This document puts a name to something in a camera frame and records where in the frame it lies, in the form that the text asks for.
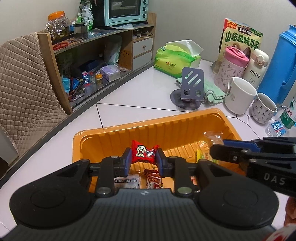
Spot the yellow snack packet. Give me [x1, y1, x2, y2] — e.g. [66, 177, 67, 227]
[196, 150, 219, 164]

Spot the red gold patterned snack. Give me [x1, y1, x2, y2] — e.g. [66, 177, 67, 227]
[144, 170, 164, 189]

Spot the silver grey snack packet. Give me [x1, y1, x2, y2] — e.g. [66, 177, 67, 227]
[114, 174, 141, 189]

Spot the small red candy packet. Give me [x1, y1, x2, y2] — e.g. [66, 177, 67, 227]
[132, 140, 159, 165]

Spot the person's right hand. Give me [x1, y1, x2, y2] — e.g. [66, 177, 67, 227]
[284, 197, 296, 226]

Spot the clear toothpick box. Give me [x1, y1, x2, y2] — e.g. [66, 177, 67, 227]
[265, 121, 288, 137]

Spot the orange plastic tray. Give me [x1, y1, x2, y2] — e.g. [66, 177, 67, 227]
[72, 108, 241, 163]

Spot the patterned small cup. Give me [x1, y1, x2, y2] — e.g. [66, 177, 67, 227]
[250, 92, 278, 124]

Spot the water bottle green cap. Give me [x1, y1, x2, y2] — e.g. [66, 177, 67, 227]
[278, 95, 296, 130]

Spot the white mug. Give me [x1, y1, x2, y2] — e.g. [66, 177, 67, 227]
[224, 77, 257, 115]

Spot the green cloth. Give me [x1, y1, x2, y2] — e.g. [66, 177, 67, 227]
[176, 78, 226, 105]

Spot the blue thermos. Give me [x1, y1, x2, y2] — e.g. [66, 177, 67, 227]
[257, 25, 295, 104]

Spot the grey phone stand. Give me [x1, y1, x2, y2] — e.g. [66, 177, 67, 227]
[170, 67, 204, 110]

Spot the pink lidded cup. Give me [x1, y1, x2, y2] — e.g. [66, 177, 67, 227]
[214, 46, 249, 92]

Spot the white miffy bottle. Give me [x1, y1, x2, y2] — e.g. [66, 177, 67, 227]
[243, 49, 269, 89]

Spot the quilted beige chair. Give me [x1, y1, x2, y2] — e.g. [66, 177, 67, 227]
[1, 32, 67, 156]

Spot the wooden shelf unit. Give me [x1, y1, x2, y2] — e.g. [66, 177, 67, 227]
[38, 13, 157, 115]

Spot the green tissue pack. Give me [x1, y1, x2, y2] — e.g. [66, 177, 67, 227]
[154, 40, 203, 78]

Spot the sunflower seed bag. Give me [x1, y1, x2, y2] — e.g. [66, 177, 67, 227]
[211, 18, 263, 74]

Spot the orange-lid plastic jar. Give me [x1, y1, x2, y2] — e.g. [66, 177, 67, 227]
[46, 11, 69, 41]

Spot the teal toaster oven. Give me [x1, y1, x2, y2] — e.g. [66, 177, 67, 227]
[90, 0, 149, 27]

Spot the green white bag on shelf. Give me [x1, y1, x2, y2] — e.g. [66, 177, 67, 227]
[76, 0, 94, 31]

